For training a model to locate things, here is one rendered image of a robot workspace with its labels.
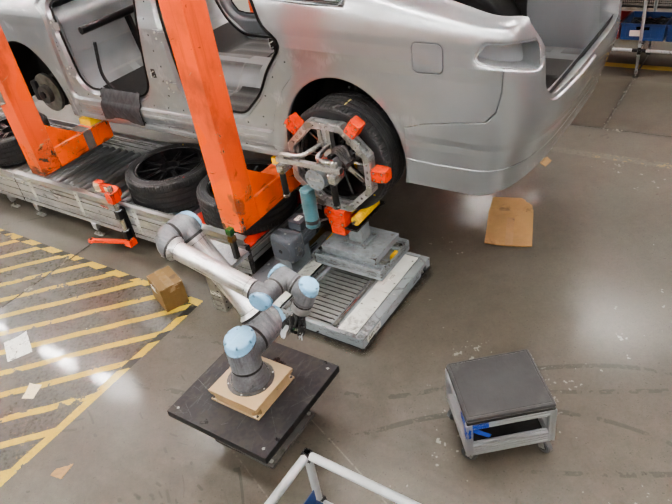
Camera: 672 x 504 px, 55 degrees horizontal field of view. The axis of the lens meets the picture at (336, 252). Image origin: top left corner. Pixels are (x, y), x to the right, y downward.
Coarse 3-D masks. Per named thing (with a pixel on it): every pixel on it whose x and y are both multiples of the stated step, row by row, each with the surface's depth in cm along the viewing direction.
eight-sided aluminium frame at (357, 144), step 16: (304, 128) 358; (320, 128) 350; (336, 128) 343; (288, 144) 370; (352, 144) 344; (368, 160) 344; (304, 176) 384; (368, 176) 351; (320, 192) 385; (368, 192) 357; (352, 208) 371
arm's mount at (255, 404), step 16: (272, 368) 311; (288, 368) 310; (224, 384) 307; (272, 384) 303; (288, 384) 310; (224, 400) 303; (240, 400) 297; (256, 400) 296; (272, 400) 302; (256, 416) 296
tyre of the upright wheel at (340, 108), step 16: (336, 96) 361; (352, 96) 357; (304, 112) 363; (320, 112) 355; (336, 112) 349; (352, 112) 346; (368, 112) 350; (384, 112) 355; (368, 128) 344; (384, 128) 351; (368, 144) 349; (384, 144) 348; (400, 144) 360; (384, 160) 350; (400, 160) 362; (400, 176) 374; (384, 192) 364
